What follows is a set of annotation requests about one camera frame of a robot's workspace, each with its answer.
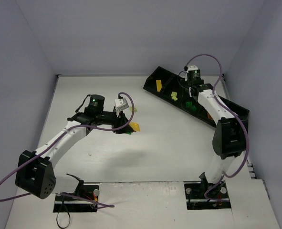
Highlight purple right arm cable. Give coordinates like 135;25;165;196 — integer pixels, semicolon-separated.
183;53;249;203

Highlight black compartment sorting tray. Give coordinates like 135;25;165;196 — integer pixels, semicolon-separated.
142;65;250;128

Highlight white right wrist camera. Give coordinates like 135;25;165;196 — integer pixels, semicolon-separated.
184;65;200;81

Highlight long yellow lego brick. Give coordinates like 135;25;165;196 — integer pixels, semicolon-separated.
156;80;162;92

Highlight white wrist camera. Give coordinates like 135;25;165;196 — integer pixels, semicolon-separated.
184;65;200;81
115;98;129;113

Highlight green yellow brown lego stack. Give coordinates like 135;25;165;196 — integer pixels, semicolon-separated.
127;122;140;135

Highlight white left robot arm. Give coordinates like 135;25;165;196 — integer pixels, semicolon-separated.
15;92;134;199

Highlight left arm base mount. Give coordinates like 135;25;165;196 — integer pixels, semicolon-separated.
53;184;99;213

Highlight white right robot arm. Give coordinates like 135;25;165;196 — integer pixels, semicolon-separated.
185;66;249;184

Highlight dark green curved lego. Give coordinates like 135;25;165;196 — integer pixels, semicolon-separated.
186;101;192;108

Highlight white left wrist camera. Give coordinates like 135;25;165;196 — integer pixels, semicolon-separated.
115;98;129;113

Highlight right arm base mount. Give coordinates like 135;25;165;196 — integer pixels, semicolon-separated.
184;181;231;210

